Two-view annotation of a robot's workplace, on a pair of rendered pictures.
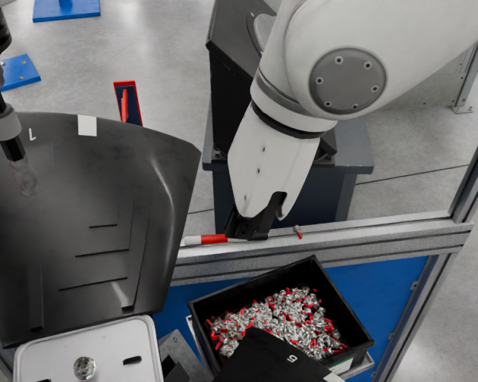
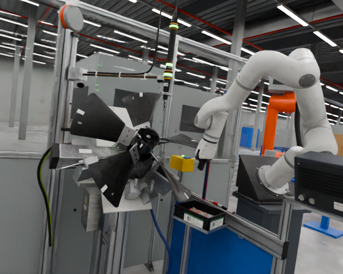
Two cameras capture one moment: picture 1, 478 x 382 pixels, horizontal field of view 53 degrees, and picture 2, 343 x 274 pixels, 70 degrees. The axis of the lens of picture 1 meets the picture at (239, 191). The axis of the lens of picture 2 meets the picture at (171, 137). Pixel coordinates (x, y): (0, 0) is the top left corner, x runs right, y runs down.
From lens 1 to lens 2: 120 cm
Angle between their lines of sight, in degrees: 72
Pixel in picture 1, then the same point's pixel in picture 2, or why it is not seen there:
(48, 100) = not seen: hidden behind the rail
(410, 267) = (266, 262)
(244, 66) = (244, 163)
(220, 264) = not seen: hidden behind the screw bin
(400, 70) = (198, 117)
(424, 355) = not seen: outside the picture
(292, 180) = (201, 147)
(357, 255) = (244, 232)
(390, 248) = (254, 236)
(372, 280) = (253, 261)
